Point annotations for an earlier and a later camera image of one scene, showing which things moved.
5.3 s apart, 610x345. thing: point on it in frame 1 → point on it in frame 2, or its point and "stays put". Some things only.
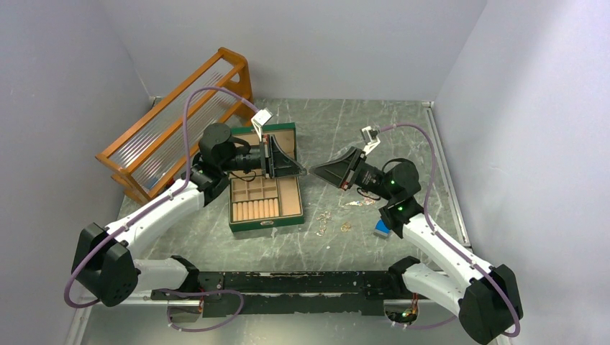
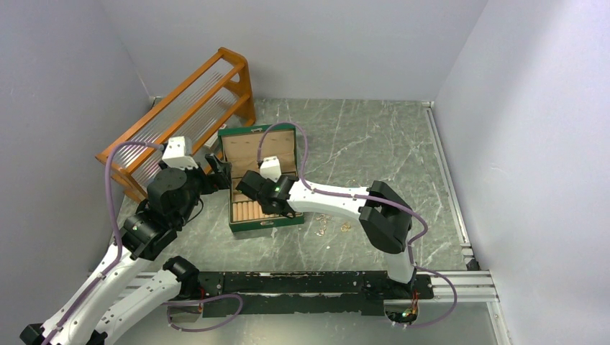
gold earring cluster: (324, 217) stays put
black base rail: (246, 294) stays put
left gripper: (280, 164) → (220, 179)
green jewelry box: (256, 202) stays put
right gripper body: (367, 177) → (263, 205)
